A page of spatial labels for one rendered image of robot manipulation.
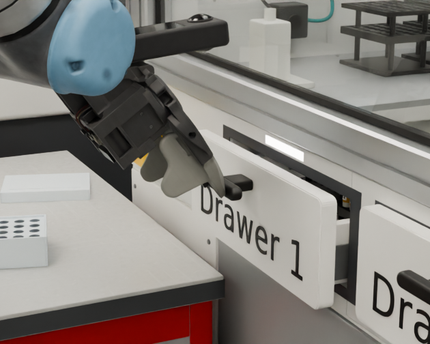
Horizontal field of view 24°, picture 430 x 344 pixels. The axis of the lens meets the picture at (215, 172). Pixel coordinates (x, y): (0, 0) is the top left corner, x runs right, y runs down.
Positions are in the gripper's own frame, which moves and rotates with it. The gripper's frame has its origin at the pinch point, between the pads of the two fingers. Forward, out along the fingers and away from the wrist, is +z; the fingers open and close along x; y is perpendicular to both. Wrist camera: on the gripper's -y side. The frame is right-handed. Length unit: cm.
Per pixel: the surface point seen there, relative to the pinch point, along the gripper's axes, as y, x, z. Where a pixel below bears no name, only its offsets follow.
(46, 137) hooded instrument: 4, -82, 16
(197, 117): -7.0, -21.9, 4.2
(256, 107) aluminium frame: -9.8, -7.0, 0.8
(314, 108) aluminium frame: -11.1, 5.7, -1.3
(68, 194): 9.9, -44.8, 10.8
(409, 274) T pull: -2.3, 29.1, 2.1
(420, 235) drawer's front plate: -6.0, 25.8, 2.6
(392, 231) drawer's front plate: -5.4, 22.2, 3.3
